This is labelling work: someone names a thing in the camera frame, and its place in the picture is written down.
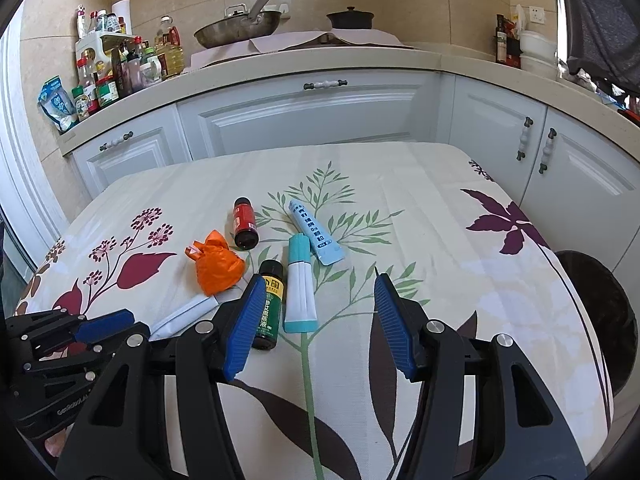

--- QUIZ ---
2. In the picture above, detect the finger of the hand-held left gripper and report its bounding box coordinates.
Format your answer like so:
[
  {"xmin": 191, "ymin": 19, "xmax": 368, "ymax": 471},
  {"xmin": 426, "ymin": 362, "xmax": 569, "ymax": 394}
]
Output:
[
  {"xmin": 10, "ymin": 355, "xmax": 120, "ymax": 397},
  {"xmin": 6, "ymin": 309, "xmax": 136, "ymax": 361}
]

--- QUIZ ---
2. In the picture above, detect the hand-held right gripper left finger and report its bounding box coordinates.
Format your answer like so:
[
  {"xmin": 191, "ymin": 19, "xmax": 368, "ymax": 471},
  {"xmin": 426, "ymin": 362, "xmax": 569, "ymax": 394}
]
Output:
[{"xmin": 55, "ymin": 275, "xmax": 269, "ymax": 480}]

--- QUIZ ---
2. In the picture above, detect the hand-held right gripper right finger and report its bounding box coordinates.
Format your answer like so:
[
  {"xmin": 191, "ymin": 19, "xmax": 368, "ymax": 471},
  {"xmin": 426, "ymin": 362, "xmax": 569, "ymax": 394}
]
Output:
[{"xmin": 373, "ymin": 272, "xmax": 589, "ymax": 480}]

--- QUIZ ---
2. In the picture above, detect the dark green bottle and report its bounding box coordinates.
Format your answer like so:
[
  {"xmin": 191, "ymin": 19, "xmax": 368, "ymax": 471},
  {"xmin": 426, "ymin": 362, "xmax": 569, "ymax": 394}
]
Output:
[{"xmin": 250, "ymin": 259, "xmax": 286, "ymax": 351}]

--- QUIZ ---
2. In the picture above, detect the orange plastic bag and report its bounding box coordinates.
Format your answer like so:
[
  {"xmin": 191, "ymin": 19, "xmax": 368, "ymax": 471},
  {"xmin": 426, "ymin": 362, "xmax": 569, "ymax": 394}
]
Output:
[{"xmin": 187, "ymin": 229, "xmax": 247, "ymax": 297}]

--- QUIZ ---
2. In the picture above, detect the teal white tube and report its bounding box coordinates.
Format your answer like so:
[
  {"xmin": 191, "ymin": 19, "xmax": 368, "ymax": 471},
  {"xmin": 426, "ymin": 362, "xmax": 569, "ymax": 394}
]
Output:
[{"xmin": 282, "ymin": 233, "xmax": 319, "ymax": 334}]

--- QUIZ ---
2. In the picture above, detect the small red bottle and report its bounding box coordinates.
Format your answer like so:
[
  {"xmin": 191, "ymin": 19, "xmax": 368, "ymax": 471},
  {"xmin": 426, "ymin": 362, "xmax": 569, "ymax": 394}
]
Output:
[{"xmin": 232, "ymin": 197, "xmax": 260, "ymax": 251}]

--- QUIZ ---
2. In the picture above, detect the light blue ointment tube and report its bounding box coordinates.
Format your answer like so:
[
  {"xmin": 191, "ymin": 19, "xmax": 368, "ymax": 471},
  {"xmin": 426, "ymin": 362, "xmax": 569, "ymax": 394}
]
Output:
[{"xmin": 288, "ymin": 199, "xmax": 346, "ymax": 266}]

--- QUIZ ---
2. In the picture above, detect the person's left hand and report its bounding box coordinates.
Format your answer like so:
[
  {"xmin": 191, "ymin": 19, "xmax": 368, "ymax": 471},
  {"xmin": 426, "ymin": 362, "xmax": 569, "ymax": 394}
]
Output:
[{"xmin": 44, "ymin": 431, "xmax": 69, "ymax": 459}]

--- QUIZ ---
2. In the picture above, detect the floral tablecloth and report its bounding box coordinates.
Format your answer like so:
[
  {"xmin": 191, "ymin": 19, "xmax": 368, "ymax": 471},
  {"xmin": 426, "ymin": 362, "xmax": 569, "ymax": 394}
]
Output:
[{"xmin": 15, "ymin": 141, "xmax": 616, "ymax": 480}]

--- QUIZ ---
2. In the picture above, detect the wide white cabinet door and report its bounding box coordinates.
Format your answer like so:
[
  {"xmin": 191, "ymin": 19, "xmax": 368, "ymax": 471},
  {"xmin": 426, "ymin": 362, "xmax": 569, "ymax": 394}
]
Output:
[{"xmin": 177, "ymin": 72, "xmax": 444, "ymax": 162}]

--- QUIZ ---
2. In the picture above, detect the blue snack packet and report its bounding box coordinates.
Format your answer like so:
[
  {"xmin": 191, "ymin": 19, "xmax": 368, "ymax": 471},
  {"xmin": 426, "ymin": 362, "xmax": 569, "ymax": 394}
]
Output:
[{"xmin": 38, "ymin": 75, "xmax": 80, "ymax": 134}]

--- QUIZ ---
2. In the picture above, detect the cluster of condiment bottles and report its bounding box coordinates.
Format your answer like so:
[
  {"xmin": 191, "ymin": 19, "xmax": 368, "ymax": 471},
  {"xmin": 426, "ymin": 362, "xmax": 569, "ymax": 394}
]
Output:
[{"xmin": 72, "ymin": 5, "xmax": 167, "ymax": 117}]

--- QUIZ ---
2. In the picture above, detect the beige kitchen countertop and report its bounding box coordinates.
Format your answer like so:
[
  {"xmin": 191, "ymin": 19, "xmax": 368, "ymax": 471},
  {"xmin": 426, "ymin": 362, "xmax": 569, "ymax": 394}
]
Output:
[{"xmin": 56, "ymin": 44, "xmax": 640, "ymax": 157}]

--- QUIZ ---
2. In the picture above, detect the cooking oil bottle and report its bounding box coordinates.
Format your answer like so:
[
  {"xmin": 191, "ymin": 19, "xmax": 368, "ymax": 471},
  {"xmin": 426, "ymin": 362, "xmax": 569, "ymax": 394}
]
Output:
[{"xmin": 154, "ymin": 15, "xmax": 185, "ymax": 79}]

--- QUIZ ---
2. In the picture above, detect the white spice rack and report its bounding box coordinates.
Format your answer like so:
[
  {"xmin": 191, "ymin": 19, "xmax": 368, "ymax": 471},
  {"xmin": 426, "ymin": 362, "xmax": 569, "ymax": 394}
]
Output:
[{"xmin": 74, "ymin": 33, "xmax": 139, "ymax": 69}]

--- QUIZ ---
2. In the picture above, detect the pink stove cover cloth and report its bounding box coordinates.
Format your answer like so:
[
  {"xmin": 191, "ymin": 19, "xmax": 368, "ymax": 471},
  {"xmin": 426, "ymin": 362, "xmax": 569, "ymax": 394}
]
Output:
[{"xmin": 187, "ymin": 29, "xmax": 417, "ymax": 69}]

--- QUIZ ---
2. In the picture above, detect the white lidded container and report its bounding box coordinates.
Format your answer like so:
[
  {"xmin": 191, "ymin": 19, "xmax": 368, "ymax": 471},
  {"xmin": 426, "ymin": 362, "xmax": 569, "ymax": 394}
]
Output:
[
  {"xmin": 519, "ymin": 55, "xmax": 560, "ymax": 81},
  {"xmin": 519, "ymin": 30, "xmax": 557, "ymax": 59}
]

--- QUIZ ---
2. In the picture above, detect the steel wok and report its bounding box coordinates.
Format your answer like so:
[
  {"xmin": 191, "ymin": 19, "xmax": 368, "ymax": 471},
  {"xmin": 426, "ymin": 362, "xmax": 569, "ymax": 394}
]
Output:
[{"xmin": 193, "ymin": 0, "xmax": 284, "ymax": 50}]

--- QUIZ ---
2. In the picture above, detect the red food package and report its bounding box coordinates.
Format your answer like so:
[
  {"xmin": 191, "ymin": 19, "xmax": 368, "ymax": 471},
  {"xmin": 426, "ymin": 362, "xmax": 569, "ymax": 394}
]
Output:
[{"xmin": 505, "ymin": 15, "xmax": 524, "ymax": 69}]

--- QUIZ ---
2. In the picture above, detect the dark glass bottle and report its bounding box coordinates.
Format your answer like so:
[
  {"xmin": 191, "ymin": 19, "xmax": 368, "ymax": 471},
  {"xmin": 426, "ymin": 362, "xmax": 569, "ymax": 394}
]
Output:
[{"xmin": 494, "ymin": 13, "xmax": 509, "ymax": 64}]

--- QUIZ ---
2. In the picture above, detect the white paper towel roll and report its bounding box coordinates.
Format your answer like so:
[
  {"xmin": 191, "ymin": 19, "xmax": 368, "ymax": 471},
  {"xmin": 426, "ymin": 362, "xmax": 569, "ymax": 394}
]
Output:
[{"xmin": 110, "ymin": 0, "xmax": 134, "ymax": 36}]

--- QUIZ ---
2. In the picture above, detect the black pot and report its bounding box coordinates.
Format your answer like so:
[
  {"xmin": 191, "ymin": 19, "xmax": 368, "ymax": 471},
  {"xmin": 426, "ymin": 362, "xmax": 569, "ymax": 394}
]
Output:
[{"xmin": 326, "ymin": 6, "xmax": 375, "ymax": 31}]

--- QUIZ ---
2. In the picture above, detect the dark curtain cloth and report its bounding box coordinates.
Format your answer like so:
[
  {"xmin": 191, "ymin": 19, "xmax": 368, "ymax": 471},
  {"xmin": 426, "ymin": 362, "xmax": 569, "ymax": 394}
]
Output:
[{"xmin": 557, "ymin": 0, "xmax": 640, "ymax": 92}]

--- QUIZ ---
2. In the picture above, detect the white black cabinet handle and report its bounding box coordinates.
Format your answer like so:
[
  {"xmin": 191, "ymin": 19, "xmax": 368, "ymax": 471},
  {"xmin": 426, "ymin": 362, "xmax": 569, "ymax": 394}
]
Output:
[
  {"xmin": 302, "ymin": 78, "xmax": 349, "ymax": 92},
  {"xmin": 537, "ymin": 128, "xmax": 558, "ymax": 176},
  {"xmin": 99, "ymin": 130, "xmax": 135, "ymax": 151},
  {"xmin": 515, "ymin": 116, "xmax": 534, "ymax": 162}
]

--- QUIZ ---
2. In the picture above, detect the white double wall socket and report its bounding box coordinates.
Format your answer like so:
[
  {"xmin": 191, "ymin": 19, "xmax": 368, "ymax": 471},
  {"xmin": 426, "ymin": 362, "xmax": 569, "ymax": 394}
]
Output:
[{"xmin": 249, "ymin": 0, "xmax": 292, "ymax": 21}]

